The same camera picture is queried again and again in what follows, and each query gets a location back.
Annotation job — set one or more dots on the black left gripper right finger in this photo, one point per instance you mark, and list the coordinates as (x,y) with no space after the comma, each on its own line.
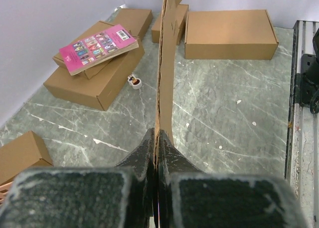
(191,198)

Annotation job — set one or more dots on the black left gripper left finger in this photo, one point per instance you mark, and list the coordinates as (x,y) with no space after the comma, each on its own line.
(85,197)

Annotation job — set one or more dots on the cardboard box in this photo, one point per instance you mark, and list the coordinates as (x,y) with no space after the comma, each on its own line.
(167,44)

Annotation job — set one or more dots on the small brown box by organizer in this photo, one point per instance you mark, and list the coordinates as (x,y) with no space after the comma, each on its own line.
(26,151)

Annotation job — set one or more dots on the big brown box front right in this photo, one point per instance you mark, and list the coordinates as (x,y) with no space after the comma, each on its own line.
(230,34)

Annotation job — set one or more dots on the brown box back right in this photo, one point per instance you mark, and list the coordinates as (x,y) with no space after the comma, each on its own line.
(137,21)

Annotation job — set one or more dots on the cartoon boy eraser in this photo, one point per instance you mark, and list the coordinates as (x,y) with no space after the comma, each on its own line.
(135,82)

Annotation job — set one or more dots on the peach plastic file organizer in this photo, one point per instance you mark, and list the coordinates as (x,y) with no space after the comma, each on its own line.
(4,189)

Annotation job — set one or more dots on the pink children's book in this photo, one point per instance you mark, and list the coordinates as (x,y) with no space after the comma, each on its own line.
(97,48)

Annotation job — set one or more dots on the aluminium mounting rail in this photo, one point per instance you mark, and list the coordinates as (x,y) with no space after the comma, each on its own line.
(302,149)

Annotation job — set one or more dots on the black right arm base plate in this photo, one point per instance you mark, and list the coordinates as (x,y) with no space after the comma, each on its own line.
(308,89)

